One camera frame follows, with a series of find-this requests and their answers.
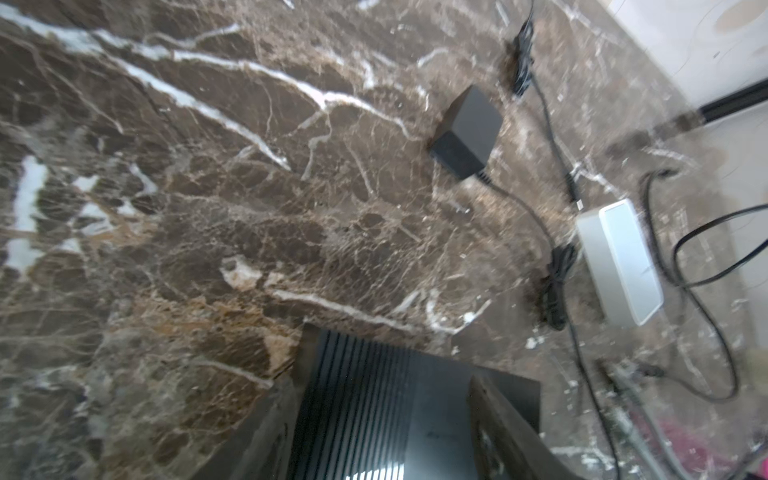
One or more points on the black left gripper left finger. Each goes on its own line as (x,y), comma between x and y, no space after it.
(260,446)

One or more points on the black corner frame post right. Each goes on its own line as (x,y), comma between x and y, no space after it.
(736,102)

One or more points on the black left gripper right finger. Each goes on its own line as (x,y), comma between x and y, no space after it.
(505,446)

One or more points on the black network switch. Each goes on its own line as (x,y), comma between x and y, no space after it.
(372,410)

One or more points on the white rectangular box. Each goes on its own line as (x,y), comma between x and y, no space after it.
(620,263)

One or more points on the black power adapter near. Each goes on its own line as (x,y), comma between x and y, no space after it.
(467,134)

